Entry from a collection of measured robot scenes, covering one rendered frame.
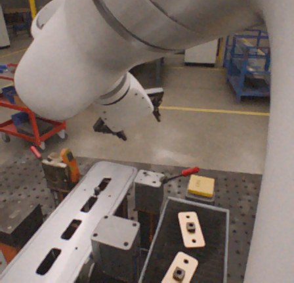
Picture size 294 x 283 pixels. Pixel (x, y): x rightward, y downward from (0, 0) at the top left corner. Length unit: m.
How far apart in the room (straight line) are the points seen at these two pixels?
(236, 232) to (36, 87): 1.05
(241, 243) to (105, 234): 0.69
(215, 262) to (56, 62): 0.42
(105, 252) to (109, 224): 0.06
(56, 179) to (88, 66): 0.77
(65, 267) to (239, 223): 0.79
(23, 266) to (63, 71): 0.57
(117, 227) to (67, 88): 0.41
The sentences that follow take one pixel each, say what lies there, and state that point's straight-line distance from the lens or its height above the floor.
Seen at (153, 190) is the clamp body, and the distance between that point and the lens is 0.79.
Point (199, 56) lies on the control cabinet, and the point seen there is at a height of 0.25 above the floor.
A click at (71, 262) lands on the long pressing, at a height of 1.00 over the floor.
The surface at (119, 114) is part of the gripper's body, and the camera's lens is 0.48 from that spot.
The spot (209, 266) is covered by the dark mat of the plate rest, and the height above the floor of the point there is 1.16.
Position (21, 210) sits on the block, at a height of 1.03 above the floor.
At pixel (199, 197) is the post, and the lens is 0.64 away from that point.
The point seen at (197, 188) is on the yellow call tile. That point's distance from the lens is 0.63.
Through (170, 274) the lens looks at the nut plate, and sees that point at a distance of 0.48.
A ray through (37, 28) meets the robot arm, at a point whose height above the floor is 1.54.
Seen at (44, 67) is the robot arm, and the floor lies 1.51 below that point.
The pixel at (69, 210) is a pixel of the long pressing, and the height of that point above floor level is 1.00.
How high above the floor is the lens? 1.57
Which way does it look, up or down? 28 degrees down
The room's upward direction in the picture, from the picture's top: straight up
